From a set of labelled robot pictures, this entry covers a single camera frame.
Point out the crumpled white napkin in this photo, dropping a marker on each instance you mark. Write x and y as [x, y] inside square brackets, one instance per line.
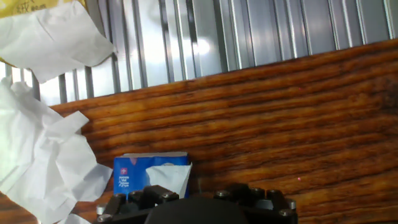
[37, 155]

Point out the yellow tissue pack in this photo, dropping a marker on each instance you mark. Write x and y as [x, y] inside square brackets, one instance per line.
[18, 7]

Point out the folded flat white napkin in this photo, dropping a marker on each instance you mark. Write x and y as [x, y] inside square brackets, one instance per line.
[73, 219]

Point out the blue tissue pack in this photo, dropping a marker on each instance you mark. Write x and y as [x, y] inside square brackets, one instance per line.
[130, 180]

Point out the glossy wooden board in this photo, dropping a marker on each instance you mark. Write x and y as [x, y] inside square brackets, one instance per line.
[280, 124]

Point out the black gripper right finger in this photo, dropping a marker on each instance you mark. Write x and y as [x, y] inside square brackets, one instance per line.
[258, 196]

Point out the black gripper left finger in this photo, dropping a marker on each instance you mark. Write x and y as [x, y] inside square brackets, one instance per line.
[133, 202]

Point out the white paper napkin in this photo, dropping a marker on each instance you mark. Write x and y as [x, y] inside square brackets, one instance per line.
[56, 40]
[171, 177]

